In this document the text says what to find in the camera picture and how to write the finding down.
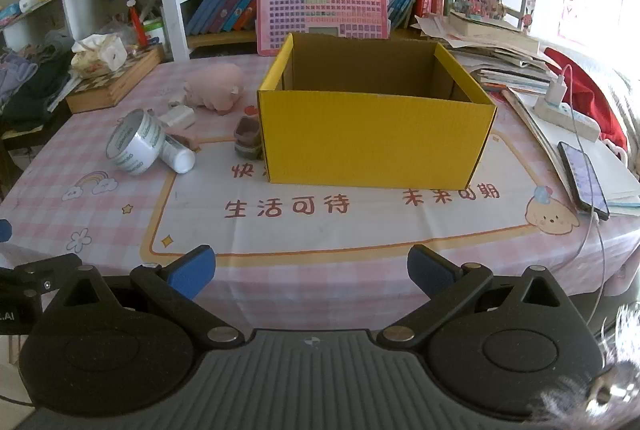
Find pink checked printed tablecloth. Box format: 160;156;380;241
0;45;640;311

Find wooden chessboard box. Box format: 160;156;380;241
66;45;166;113

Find floral tissue pack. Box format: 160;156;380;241
70;34;128;78

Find red and white pen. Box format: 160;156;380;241
126;0;149;48

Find black smartphone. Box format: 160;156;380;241
557;141;611;221

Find white plug adapter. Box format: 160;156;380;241
545;77;568;108

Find red cloth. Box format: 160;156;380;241
544;47;628;151

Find large white charger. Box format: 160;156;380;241
167;106;196;129

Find stack of papers and books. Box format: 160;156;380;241
410;7;566;96

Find pink learning tablet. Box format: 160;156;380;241
256;0;388;57

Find pink plush pig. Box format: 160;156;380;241
182;62;246;113

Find white charging cable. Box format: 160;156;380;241
560;62;613;326

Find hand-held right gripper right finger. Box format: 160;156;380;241
377;244;573;351

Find yellow cardboard box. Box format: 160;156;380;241
257;32;497;190

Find pile of dark clothes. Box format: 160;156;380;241
0;30;76;131

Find clear tape roll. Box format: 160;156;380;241
106;108;166;176

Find white power strip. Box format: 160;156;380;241
534;97;601;143

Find green and white jar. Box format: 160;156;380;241
144;17;167;53

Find white plastic bottle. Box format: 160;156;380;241
160;134;196;174

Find grey toy truck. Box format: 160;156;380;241
234;115;263;160

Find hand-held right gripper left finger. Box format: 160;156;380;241
59;245;246;351

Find white notebooks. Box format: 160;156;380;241
502;87;640;216

